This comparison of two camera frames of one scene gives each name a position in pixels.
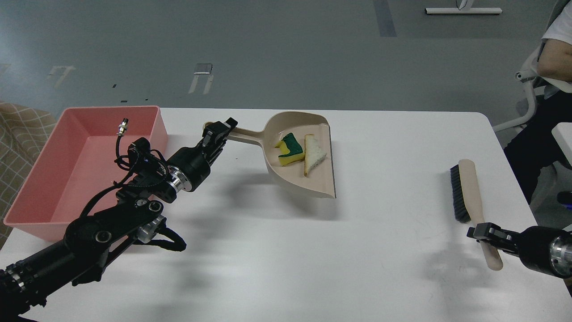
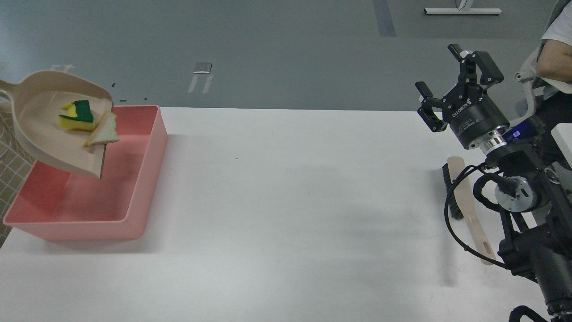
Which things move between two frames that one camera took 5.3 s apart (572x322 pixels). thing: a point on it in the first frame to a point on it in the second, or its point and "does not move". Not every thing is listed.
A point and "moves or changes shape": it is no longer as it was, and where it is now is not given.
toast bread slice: (313, 153) to (105, 132)
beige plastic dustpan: (319, 181) to (37, 100)
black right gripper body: (534, 248) to (471, 114)
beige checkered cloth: (23, 132) does not move
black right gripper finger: (501, 247) to (490, 74)
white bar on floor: (464, 10) does not move
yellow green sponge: (291, 150) to (79, 116)
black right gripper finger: (489, 231) to (434, 123)
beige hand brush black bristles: (468, 206) moves or changes shape
